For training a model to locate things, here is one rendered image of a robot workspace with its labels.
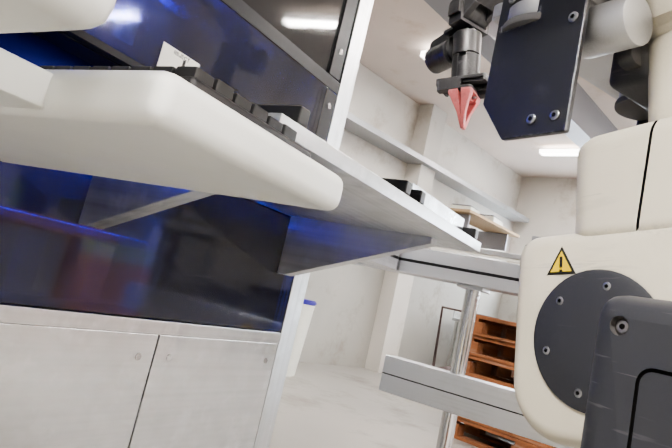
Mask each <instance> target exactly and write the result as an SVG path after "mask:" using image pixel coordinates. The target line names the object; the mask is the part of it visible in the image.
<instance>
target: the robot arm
mask: <svg viewBox="0 0 672 448"><path fill-rule="evenodd" d="M502 2H503V0H452V1H451V3H450V5H449V10H448V17H449V26H451V27H450V28H448V29H446V30H445V31H444V34H443V35H441V36H440V37H438V38H436V39H435V40H433V41H432V42H431V44H430V49H429V50H427V51H426V53H425V64H426V66H427V68H428V69H429V70H430V71H431V72H432V73H434V74H439V73H441V72H443V71H446V70H448V69H450V68H451V77H448V78H440V79H436V87H437V92H438V93H439V94H444V96H445V97H448V96H450V98H451V101H452V103H453V105H454V108H455V110H456V113H457V117H458V121H459V126H460V128H461V129H462V130H465V129H466V127H467V125H468V122H469V120H470V117H471V116H472V114H473V113H474V111H475V109H476V108H477V106H478V105H479V103H480V99H484V98H485V92H486V87H487V82H488V77H489V76H488V75H487V73H480V64H481V41H482V37H485V36H487V35H488V32H489V24H490V22H491V21H492V16H493V11H494V6H495V5H497V4H499V3H502Z"/></svg>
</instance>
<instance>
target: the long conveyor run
mask: <svg viewBox="0 0 672 448"><path fill-rule="evenodd" d="M429 248H431V249H437V250H443V251H449V252H455V253H462V254H468V255H474V256H480V257H486V258H492V259H498V260H504V261H510V262H517V263H520V259H521V255H520V254H514V253H508V252H501V251H495V250H488V249H482V248H480V252H473V251H467V250H461V249H455V248H448V247H442V246H434V247H429ZM353 264H355V265H360V266H365V267H370V268H375V269H380V270H385V271H391V272H396V273H401V274H406V275H411V276H416V277H421V278H426V279H432V280H437V281H442V282H447V283H452V284H457V283H462V284H468V285H473V286H478V287H483V288H485V289H487V290H490V291H493V292H498V293H503V294H508V295H513V296H518V292H519V275H520V265H519V264H513V263H507V262H501V261H495V260H489V259H483V258H477V257H471V256H465V255H459V254H453V253H447V252H441V251H435V250H429V249H420V250H415V251H410V252H405V253H401V254H400V255H399V259H398V264H397V269H396V270H394V269H388V268H383V267H378V266H373V265H368V264H364V263H361V262H358V263H353Z"/></svg>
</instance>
